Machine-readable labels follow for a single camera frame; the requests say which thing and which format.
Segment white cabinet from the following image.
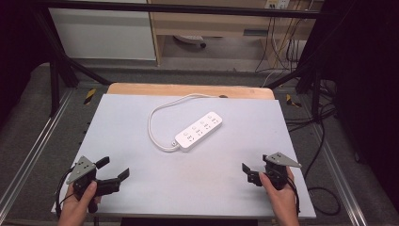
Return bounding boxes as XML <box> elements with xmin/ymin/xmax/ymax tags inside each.
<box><xmin>48</xmin><ymin>0</ymin><xmax>157</xmax><ymax>61</ymax></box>

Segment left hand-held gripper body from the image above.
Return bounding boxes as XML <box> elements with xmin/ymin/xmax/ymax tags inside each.
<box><xmin>66</xmin><ymin>155</ymin><xmax>122</xmax><ymax>215</ymax></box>

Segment white power strip cable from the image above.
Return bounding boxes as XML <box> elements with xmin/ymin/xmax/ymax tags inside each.
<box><xmin>147</xmin><ymin>92</ymin><xmax>220</xmax><ymax>153</ymax></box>

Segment black floor cables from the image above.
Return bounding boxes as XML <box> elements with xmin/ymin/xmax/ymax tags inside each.
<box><xmin>285</xmin><ymin>78</ymin><xmax>343</xmax><ymax>218</ymax></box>

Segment person's right hand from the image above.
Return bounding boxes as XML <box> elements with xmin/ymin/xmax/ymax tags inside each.
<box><xmin>258</xmin><ymin>166</ymin><xmax>298</xmax><ymax>215</ymax></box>

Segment black metal frame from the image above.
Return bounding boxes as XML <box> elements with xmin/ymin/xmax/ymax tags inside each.
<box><xmin>30</xmin><ymin>0</ymin><xmax>327</xmax><ymax>118</ymax></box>

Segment hanging cables under desk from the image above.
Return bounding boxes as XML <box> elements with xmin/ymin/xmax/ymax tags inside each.
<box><xmin>254</xmin><ymin>0</ymin><xmax>314</xmax><ymax>73</ymax></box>

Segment white power strip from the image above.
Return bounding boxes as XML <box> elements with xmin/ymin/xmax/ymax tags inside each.
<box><xmin>174</xmin><ymin>111</ymin><xmax>224</xmax><ymax>153</ymax></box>

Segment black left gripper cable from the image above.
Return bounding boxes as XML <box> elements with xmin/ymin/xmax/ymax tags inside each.
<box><xmin>55</xmin><ymin>169</ymin><xmax>77</xmax><ymax>218</ymax></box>

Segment white wall socket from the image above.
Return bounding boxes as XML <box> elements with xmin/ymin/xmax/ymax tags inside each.
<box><xmin>264</xmin><ymin>0</ymin><xmax>291</xmax><ymax>10</ymax></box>

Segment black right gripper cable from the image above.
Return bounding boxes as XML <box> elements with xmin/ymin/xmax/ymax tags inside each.
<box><xmin>286</xmin><ymin>176</ymin><xmax>301</xmax><ymax>217</ymax></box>

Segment person's left hand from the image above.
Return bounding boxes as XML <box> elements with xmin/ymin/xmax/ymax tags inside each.
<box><xmin>57</xmin><ymin>180</ymin><xmax>104</xmax><ymax>222</ymax></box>

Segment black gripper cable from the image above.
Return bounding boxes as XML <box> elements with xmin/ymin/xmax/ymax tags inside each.
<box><xmin>55</xmin><ymin>169</ymin><xmax>77</xmax><ymax>218</ymax></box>
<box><xmin>286</xmin><ymin>176</ymin><xmax>301</xmax><ymax>217</ymax></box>

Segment black curtain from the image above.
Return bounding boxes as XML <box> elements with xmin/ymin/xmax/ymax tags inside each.
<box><xmin>0</xmin><ymin>0</ymin><xmax>42</xmax><ymax>130</ymax></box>
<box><xmin>320</xmin><ymin>0</ymin><xmax>399</xmax><ymax>205</ymax></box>

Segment wooden desk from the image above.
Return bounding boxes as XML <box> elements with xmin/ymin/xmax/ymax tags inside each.
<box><xmin>147</xmin><ymin>0</ymin><xmax>325</xmax><ymax>68</ymax></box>

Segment grey power strip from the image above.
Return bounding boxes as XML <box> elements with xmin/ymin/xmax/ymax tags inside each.
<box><xmin>173</xmin><ymin>34</ymin><xmax>208</xmax><ymax>49</ymax></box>

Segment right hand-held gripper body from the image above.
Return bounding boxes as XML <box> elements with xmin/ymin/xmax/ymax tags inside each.
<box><xmin>247</xmin><ymin>152</ymin><xmax>303</xmax><ymax>191</ymax></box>

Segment wooden table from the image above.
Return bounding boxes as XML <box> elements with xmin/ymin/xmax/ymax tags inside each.
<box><xmin>106</xmin><ymin>82</ymin><xmax>276</xmax><ymax>101</ymax></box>

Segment aluminium floor rail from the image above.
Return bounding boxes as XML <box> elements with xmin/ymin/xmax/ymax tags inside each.
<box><xmin>311</xmin><ymin>123</ymin><xmax>369</xmax><ymax>226</ymax></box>
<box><xmin>0</xmin><ymin>89</ymin><xmax>75</xmax><ymax>216</ymax></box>

